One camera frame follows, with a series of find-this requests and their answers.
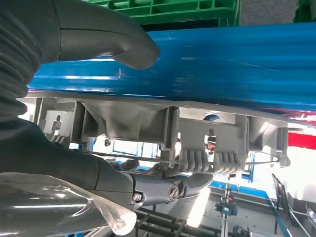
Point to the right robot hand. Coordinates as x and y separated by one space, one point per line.
49 163

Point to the blue metal shelf rack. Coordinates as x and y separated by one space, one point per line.
222 65

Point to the green plastic crate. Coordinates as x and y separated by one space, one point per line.
173 11

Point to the red barrier belt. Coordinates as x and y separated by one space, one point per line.
303 140

